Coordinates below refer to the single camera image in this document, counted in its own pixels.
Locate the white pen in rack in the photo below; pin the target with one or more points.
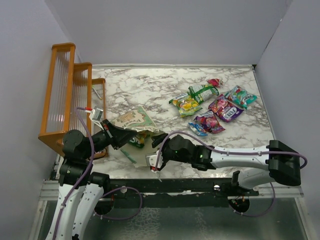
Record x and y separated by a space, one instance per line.
96 92

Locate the purple Fox's candy bag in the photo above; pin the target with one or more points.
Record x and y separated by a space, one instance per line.
225 109

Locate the yellow green Fox's candy bag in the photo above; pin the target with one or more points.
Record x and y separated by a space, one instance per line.
185 104

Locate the green Fox's mint candy bag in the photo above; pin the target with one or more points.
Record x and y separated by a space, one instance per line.
240 96

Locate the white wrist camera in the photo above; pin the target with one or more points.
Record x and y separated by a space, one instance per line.
155 161
96 114

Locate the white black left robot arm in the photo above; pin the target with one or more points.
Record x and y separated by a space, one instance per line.
79 188

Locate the green paper gift bag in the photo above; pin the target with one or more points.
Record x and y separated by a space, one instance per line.
140 145

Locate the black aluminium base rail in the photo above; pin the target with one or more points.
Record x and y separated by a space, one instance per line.
189 192

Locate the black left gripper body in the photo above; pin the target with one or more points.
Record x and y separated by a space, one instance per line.
100 140

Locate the small red snack packet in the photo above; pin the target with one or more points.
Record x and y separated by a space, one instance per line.
216 82

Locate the purple red fruit candy bag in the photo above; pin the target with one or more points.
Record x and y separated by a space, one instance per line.
209 122

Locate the orange wooden tiered rack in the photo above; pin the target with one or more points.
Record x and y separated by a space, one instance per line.
69 85

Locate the blue Oreo snack pack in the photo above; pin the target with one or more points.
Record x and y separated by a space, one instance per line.
197 129

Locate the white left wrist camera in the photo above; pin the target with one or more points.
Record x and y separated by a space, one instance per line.
96 114

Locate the green snack pouch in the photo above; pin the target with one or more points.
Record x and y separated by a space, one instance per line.
202 93

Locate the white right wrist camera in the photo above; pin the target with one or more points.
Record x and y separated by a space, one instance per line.
155 161

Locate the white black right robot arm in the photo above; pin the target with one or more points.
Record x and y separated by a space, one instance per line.
275 162

